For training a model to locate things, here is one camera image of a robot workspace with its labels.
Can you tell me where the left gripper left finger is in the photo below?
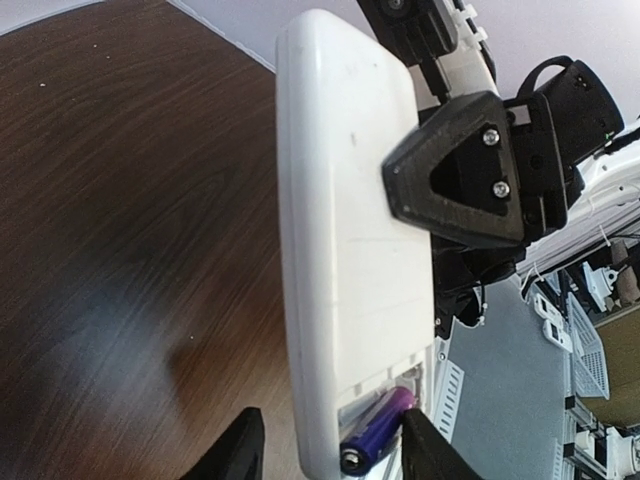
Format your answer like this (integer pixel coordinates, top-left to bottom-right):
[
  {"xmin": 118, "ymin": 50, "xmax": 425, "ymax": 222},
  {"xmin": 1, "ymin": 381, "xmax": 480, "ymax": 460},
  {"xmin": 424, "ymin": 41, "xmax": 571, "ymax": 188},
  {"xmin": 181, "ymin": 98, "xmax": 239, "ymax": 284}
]
[{"xmin": 180, "ymin": 407, "xmax": 265, "ymax": 480}]

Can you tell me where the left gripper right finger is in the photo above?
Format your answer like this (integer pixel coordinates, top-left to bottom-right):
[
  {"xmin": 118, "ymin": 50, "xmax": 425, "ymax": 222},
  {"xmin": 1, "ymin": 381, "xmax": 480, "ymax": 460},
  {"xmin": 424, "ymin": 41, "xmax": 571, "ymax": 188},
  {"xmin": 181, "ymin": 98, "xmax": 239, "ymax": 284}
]
[{"xmin": 402, "ymin": 408, "xmax": 482, "ymax": 480}]

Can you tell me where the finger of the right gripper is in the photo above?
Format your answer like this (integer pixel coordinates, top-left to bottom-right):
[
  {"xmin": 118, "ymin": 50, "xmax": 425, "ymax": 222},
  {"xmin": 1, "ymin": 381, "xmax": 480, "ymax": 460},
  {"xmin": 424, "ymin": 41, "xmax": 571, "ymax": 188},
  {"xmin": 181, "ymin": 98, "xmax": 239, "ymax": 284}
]
[{"xmin": 382, "ymin": 91, "xmax": 524, "ymax": 248}]

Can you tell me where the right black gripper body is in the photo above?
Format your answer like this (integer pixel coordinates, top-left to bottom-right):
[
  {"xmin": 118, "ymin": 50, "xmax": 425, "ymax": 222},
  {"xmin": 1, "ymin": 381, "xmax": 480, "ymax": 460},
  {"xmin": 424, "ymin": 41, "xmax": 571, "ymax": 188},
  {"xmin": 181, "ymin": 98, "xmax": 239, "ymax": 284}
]
[{"xmin": 432, "ymin": 93, "xmax": 569, "ymax": 340}]

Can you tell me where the blue battery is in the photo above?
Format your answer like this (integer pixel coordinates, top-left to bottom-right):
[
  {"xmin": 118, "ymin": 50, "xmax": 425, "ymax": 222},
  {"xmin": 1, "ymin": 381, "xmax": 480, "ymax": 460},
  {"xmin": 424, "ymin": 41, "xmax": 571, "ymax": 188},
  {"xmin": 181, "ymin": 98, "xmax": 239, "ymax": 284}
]
[{"xmin": 340, "ymin": 386, "xmax": 416, "ymax": 477}]

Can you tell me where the white remote control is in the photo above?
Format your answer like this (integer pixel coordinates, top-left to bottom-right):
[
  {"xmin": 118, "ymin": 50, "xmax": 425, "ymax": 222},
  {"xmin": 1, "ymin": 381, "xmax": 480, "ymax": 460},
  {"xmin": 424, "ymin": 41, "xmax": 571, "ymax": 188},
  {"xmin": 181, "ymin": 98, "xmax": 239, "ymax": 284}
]
[{"xmin": 276, "ymin": 9, "xmax": 434, "ymax": 479}]

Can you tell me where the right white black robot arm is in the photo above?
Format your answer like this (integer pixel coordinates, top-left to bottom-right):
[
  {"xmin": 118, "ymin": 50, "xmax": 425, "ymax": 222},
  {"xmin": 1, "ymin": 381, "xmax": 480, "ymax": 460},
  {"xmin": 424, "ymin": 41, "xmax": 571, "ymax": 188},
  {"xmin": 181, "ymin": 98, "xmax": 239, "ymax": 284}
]
[{"xmin": 382, "ymin": 56, "xmax": 623, "ymax": 339}]

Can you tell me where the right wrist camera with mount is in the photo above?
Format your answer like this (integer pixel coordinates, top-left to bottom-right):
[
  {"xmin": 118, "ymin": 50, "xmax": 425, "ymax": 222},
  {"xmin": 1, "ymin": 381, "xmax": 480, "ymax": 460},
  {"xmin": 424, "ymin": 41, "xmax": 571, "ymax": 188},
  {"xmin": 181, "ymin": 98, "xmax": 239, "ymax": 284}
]
[{"xmin": 358, "ymin": 0, "xmax": 497, "ymax": 104}]

